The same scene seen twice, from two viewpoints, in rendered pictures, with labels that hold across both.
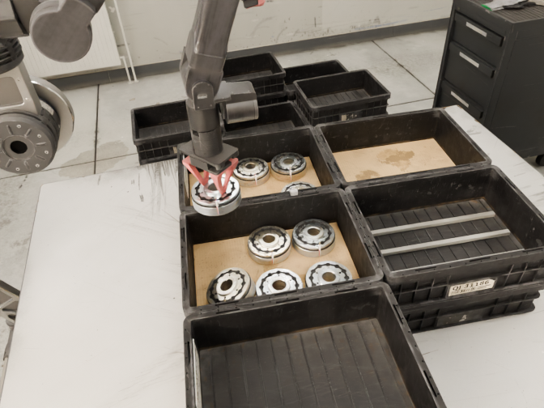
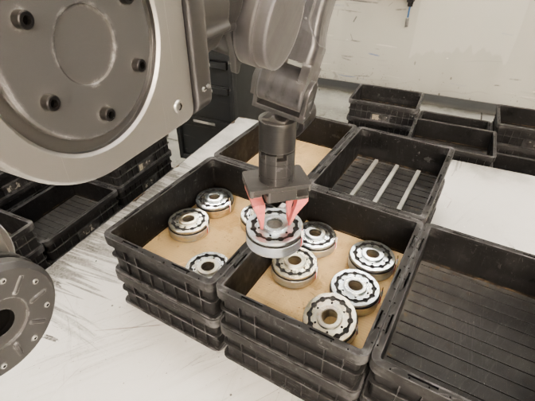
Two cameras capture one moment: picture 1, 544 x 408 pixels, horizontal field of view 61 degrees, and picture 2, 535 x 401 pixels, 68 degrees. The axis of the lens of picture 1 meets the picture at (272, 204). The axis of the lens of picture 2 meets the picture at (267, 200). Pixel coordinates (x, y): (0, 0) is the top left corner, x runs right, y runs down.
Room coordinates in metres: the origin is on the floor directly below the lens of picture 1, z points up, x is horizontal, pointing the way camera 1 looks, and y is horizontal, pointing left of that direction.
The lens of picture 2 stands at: (0.44, 0.56, 1.50)
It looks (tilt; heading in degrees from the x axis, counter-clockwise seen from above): 36 degrees down; 308
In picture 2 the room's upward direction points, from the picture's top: straight up
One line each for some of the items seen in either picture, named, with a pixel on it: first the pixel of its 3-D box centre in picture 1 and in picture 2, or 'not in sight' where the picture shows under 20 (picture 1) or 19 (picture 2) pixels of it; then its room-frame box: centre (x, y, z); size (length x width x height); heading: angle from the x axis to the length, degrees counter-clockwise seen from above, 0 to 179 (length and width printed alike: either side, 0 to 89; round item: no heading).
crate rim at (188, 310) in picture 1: (273, 246); (328, 255); (0.70, 0.00, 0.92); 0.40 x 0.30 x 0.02; 97
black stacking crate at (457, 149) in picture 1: (394, 161); (289, 157); (1.05, -0.35, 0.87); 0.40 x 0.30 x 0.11; 97
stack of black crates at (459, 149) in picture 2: not in sight; (440, 174); (0.80, -1.42, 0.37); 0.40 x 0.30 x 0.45; 12
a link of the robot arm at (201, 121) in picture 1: (206, 112); (279, 130); (0.76, 0.11, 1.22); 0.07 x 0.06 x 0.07; 103
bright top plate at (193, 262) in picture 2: not in sight; (208, 268); (0.92, 0.14, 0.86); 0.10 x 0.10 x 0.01
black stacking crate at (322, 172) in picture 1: (255, 181); (212, 227); (1.00, 0.04, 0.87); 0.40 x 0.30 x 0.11; 97
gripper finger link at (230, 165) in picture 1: (215, 172); (282, 203); (0.75, 0.11, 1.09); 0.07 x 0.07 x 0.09; 52
